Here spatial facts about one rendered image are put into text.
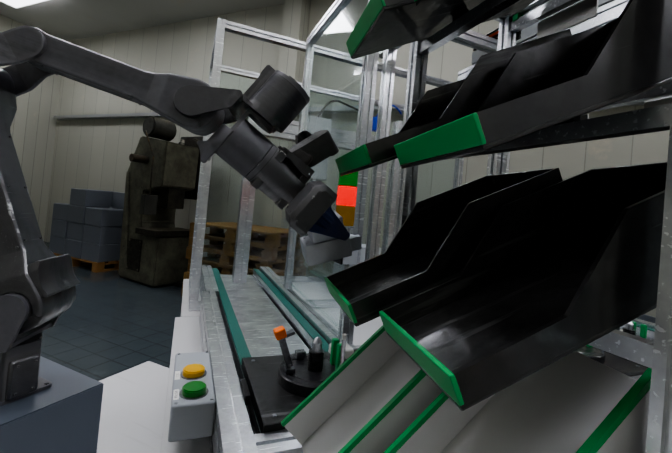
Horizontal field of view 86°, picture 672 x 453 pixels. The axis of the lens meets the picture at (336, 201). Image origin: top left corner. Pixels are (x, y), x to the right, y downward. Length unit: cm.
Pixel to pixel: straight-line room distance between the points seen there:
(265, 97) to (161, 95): 12
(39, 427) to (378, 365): 39
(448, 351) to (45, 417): 43
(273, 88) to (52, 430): 46
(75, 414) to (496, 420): 46
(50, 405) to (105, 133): 812
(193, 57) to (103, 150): 274
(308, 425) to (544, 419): 29
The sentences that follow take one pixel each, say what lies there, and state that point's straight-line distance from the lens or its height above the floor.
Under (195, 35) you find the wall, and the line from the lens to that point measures 735.
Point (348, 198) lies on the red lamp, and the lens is 89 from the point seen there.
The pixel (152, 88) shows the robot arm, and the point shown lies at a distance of 49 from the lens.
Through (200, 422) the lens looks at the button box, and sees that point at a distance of 74.
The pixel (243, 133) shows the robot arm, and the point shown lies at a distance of 45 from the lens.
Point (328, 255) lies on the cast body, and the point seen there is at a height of 124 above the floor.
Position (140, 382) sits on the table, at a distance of 103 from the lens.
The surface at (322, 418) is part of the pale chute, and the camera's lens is 56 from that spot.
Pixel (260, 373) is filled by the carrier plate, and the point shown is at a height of 97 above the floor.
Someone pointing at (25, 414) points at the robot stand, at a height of 106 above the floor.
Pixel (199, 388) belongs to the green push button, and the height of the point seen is 97.
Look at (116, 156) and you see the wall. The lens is 820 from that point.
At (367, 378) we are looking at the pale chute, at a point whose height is 108.
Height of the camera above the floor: 130
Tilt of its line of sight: 1 degrees up
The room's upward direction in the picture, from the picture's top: 5 degrees clockwise
